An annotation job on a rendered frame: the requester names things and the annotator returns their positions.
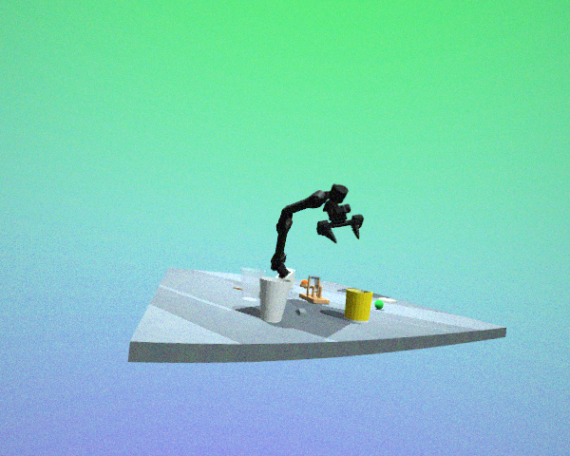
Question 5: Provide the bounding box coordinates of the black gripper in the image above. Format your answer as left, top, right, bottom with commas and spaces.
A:
316, 208, 364, 243

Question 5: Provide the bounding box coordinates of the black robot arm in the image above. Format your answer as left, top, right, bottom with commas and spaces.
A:
271, 183, 351, 279

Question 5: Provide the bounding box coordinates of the pale grey tapered cup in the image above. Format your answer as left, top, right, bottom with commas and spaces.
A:
259, 277, 292, 323

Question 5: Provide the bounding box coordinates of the yellow cup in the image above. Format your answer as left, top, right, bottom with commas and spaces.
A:
344, 289, 372, 324

